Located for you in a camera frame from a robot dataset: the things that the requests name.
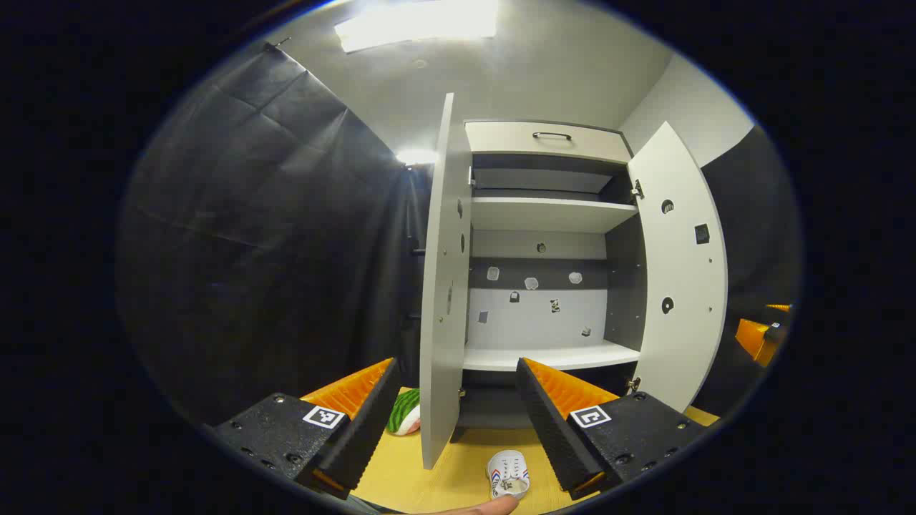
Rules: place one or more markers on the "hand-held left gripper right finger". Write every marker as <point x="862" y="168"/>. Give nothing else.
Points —
<point x="554" y="429"/>

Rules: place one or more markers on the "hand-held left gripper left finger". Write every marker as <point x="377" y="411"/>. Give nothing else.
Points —
<point x="358" y="436"/>

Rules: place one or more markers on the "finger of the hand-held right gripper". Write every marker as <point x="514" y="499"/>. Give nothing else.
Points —
<point x="755" y="340"/>
<point x="778" y="308"/>

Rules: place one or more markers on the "white canvas shoe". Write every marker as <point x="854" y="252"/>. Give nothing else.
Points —
<point x="507" y="468"/>

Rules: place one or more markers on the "white cabinet door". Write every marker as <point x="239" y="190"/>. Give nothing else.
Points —
<point x="444" y="300"/>
<point x="680" y="272"/>

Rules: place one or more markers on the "white and grey shoe cabinet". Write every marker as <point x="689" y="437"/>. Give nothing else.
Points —
<point x="544" y="214"/>

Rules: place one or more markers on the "white cabinet drawer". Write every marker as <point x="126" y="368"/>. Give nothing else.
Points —
<point x="501" y="139"/>

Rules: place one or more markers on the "green striped object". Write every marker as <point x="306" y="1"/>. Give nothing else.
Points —
<point x="402" y="411"/>

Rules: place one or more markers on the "black backdrop cloth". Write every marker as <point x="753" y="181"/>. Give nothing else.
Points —
<point x="250" y="214"/>

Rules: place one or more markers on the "ceiling light panel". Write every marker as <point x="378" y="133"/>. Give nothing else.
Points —
<point x="415" y="25"/>

